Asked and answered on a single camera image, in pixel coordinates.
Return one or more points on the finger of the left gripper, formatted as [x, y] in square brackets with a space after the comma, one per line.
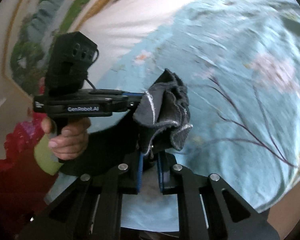
[132, 95]

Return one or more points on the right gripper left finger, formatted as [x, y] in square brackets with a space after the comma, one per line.
[90, 208]

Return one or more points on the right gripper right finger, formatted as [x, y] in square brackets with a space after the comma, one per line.
[208, 207]

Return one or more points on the black pants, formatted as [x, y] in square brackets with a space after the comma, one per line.
[160, 122]

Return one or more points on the green sleeve left forearm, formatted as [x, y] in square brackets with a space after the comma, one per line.
[45, 158]

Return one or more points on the person left hand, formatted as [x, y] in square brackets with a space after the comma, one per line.
[72, 141]

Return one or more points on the red floral blanket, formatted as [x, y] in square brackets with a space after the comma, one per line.
[23, 185]

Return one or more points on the white striped bed sheet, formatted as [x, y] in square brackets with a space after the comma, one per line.
[117, 27]

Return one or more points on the gold framed painting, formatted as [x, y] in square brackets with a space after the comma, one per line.
[31, 33]

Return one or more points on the light blue floral quilt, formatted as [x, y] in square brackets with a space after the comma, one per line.
[240, 60]

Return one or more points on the black camera box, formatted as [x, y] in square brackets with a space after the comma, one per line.
[71, 57]

